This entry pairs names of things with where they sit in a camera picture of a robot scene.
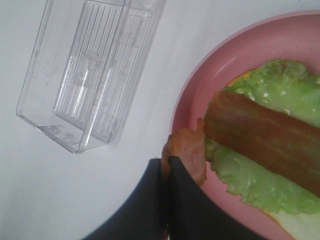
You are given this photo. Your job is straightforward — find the clear plastic left tray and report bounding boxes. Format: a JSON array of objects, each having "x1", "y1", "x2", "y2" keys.
[{"x1": 16, "y1": 0, "x2": 165, "y2": 154}]

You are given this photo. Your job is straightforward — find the green lettuce leaf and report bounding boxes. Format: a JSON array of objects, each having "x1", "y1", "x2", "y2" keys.
[{"x1": 204, "y1": 59, "x2": 320, "y2": 215}]

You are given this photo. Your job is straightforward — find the pink round plate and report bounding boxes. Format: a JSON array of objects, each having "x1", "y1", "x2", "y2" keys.
[{"x1": 168, "y1": 9, "x2": 320, "y2": 240}]

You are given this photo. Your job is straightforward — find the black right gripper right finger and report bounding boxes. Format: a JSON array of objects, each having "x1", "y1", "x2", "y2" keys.
[{"x1": 166, "y1": 156, "x2": 265, "y2": 240}]

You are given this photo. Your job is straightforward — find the bacon strip from tray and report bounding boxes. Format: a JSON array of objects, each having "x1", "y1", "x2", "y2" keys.
[
  {"x1": 204, "y1": 91, "x2": 320, "y2": 196},
  {"x1": 161, "y1": 118, "x2": 207, "y2": 186}
]

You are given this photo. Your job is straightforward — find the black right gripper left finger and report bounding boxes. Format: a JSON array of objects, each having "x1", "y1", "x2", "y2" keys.
[{"x1": 84, "y1": 159, "x2": 166, "y2": 240}]

